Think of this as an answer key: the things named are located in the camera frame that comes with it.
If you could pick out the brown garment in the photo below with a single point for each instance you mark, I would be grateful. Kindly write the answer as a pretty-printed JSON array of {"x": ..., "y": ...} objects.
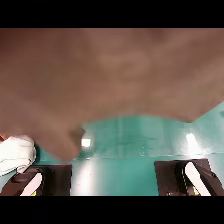
[{"x": 110, "y": 73}]

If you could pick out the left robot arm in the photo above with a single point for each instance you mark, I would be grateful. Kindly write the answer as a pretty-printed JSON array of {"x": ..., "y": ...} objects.
[{"x": 33, "y": 181}]

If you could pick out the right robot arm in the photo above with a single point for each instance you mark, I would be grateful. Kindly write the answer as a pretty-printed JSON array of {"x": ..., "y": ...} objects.
[{"x": 193, "y": 178}]

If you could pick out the white garment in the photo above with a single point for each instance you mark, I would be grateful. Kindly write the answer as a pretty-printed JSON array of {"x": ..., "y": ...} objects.
[{"x": 15, "y": 154}]

